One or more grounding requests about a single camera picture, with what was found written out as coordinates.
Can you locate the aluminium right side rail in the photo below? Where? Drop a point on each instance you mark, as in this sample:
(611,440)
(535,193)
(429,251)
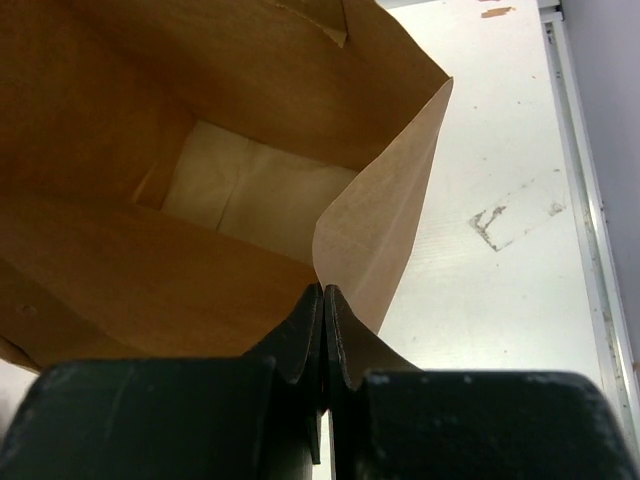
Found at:
(613,344)

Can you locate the brown paper bag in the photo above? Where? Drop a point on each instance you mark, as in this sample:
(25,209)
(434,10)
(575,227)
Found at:
(175,173)

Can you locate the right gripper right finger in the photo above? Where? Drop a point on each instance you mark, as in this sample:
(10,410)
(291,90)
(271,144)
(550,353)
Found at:
(392,420)

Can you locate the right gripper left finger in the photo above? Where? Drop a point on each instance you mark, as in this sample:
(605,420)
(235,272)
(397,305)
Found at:
(256,416)

